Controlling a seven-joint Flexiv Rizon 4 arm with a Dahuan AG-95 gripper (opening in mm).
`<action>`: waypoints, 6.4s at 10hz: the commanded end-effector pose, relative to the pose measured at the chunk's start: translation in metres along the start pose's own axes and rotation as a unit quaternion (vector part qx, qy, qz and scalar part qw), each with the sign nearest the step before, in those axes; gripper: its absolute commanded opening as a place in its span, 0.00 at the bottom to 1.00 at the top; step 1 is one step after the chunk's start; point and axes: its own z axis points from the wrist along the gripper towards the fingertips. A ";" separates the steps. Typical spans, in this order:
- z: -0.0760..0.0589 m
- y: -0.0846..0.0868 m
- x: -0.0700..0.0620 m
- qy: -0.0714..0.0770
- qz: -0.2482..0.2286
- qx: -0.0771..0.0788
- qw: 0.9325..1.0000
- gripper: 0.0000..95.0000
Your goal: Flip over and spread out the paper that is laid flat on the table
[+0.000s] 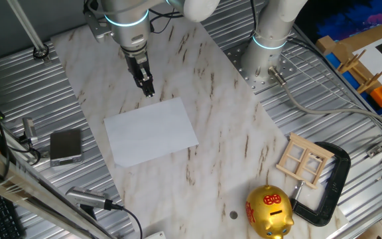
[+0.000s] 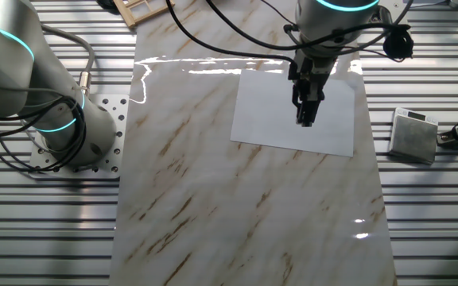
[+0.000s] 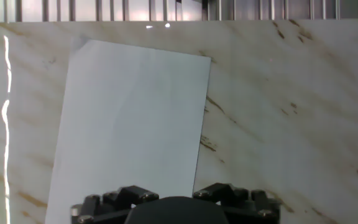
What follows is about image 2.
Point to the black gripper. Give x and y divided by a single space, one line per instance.
312 71

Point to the white paper sheet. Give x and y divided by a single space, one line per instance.
265 115

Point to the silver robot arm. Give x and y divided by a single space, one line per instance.
6 71

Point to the silver digital scale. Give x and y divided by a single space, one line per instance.
412 139

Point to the marble pattern board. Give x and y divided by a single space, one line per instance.
213 198

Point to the small wooden window frame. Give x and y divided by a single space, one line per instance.
149 10

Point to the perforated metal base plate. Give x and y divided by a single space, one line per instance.
113 159

